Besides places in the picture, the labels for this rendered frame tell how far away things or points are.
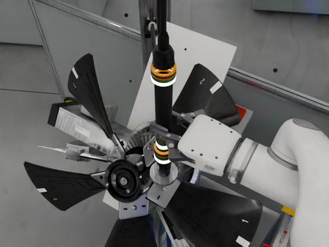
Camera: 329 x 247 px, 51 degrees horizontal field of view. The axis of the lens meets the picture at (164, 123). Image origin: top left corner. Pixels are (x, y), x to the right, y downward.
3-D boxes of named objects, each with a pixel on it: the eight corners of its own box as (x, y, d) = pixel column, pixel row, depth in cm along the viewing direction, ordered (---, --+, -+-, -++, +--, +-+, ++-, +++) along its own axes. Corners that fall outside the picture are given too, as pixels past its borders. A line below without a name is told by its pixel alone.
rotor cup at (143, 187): (116, 179, 106) (92, 193, 94) (130, 137, 102) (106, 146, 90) (156, 202, 101) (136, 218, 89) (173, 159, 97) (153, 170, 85)
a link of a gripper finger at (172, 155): (176, 172, 64) (162, 150, 67) (211, 155, 66) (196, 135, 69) (176, 169, 63) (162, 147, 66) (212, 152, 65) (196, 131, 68)
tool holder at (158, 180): (148, 156, 90) (147, 134, 82) (175, 154, 90) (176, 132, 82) (150, 187, 84) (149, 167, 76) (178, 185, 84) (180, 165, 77)
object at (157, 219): (152, 224, 122) (153, 206, 121) (168, 228, 119) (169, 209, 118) (142, 234, 114) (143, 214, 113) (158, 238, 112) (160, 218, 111)
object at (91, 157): (128, 166, 107) (40, 148, 120) (129, 160, 106) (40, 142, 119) (125, 168, 105) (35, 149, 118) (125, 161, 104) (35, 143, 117)
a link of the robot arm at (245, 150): (235, 192, 65) (221, 185, 66) (252, 158, 70) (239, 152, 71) (244, 171, 59) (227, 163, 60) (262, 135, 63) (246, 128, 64)
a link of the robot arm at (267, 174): (254, 148, 59) (235, 191, 63) (332, 184, 55) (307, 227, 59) (264, 133, 66) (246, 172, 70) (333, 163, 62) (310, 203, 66)
